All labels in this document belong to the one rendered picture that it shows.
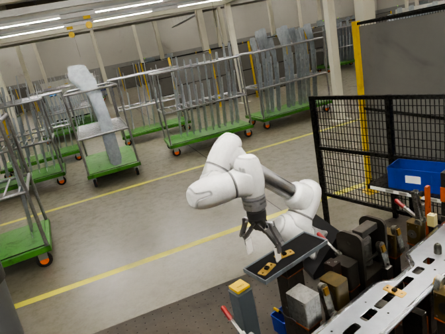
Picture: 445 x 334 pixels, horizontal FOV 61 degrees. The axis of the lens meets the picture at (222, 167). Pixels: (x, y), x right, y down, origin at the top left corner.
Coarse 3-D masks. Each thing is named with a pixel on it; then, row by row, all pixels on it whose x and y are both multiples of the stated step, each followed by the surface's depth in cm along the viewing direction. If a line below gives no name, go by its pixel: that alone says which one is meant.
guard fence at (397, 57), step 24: (360, 24) 397; (384, 24) 369; (408, 24) 343; (432, 24) 319; (360, 48) 411; (384, 48) 378; (408, 48) 350; (432, 48) 326; (360, 72) 418; (384, 72) 387; (408, 72) 358; (432, 72) 333; (384, 120) 406; (408, 120) 375; (432, 120) 347; (408, 144) 384; (432, 144) 355; (384, 168) 428
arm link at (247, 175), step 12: (240, 156) 137; (252, 156) 136; (240, 168) 134; (252, 168) 134; (240, 180) 134; (252, 180) 135; (264, 180) 139; (240, 192) 135; (252, 192) 136; (264, 192) 141
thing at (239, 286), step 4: (240, 280) 148; (232, 284) 147; (236, 284) 146; (240, 284) 146; (244, 284) 145; (248, 284) 145; (232, 288) 144; (236, 288) 144; (240, 288) 143; (244, 288) 144; (236, 292) 143; (240, 292) 143
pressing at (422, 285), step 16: (432, 240) 176; (416, 256) 166; (432, 256) 164; (432, 272) 155; (368, 288) 153; (416, 288) 148; (352, 304) 146; (368, 304) 145; (400, 304) 142; (416, 304) 141; (336, 320) 140; (352, 320) 139; (368, 320) 137; (384, 320) 136; (400, 320) 135
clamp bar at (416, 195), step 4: (412, 192) 179; (416, 192) 179; (420, 192) 176; (412, 196) 179; (416, 196) 178; (420, 196) 176; (412, 200) 180; (416, 200) 178; (416, 204) 179; (420, 204) 180; (416, 208) 180; (420, 208) 181; (416, 212) 180; (420, 212) 182; (416, 216) 181; (420, 216) 182; (420, 220) 180
